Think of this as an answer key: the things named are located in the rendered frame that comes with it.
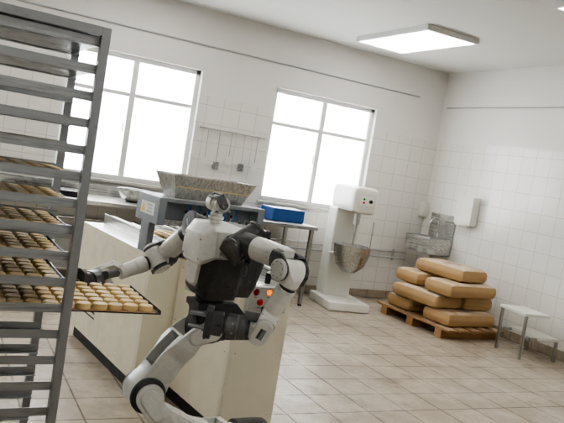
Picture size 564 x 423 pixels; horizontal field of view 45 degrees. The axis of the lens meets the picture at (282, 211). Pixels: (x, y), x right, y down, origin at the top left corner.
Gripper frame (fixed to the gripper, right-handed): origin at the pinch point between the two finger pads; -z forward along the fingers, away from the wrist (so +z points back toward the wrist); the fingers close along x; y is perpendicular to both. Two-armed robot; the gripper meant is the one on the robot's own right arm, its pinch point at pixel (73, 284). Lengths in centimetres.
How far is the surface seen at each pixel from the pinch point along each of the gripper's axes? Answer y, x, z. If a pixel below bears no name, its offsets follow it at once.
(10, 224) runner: 7, 27, -52
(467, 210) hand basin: 141, 48, 594
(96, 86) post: 23, 76, -40
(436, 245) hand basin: 112, -1, 606
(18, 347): -12.3, -26.5, -12.2
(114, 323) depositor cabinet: -54, -54, 142
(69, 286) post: 23.2, 9.0, -40.0
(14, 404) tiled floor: -65, -87, 67
